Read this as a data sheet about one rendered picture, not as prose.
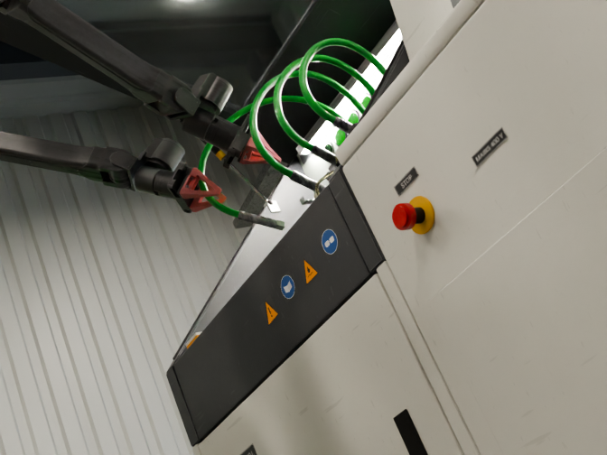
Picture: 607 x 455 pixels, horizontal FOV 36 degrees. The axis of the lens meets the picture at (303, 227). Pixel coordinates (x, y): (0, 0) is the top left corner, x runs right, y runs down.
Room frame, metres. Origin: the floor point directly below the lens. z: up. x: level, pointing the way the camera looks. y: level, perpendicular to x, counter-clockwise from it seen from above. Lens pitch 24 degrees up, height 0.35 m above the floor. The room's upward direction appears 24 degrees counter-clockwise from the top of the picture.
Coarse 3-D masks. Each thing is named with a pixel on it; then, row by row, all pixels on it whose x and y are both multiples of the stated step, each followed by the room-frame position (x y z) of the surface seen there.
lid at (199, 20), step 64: (64, 0) 1.63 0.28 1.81; (128, 0) 1.65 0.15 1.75; (192, 0) 1.66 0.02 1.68; (256, 0) 1.68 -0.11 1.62; (320, 0) 1.67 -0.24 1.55; (384, 0) 1.68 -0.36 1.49; (64, 64) 1.78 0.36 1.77; (192, 64) 1.83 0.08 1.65; (256, 64) 1.84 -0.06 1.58; (320, 64) 1.84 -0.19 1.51
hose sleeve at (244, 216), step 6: (240, 210) 1.70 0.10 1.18; (240, 216) 1.69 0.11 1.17; (246, 216) 1.70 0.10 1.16; (252, 216) 1.70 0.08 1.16; (258, 216) 1.70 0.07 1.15; (252, 222) 1.71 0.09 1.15; (258, 222) 1.71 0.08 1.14; (264, 222) 1.71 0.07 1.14; (270, 222) 1.71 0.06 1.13; (276, 222) 1.71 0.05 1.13
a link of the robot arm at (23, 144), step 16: (0, 144) 1.65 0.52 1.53; (16, 144) 1.65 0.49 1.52; (32, 144) 1.66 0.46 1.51; (48, 144) 1.67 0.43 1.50; (64, 144) 1.67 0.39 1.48; (0, 160) 1.68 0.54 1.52; (16, 160) 1.67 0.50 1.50; (32, 160) 1.67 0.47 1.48; (48, 160) 1.66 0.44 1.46; (64, 160) 1.67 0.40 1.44; (80, 160) 1.67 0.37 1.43; (96, 160) 1.67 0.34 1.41; (96, 176) 1.70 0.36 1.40; (112, 176) 1.69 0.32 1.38
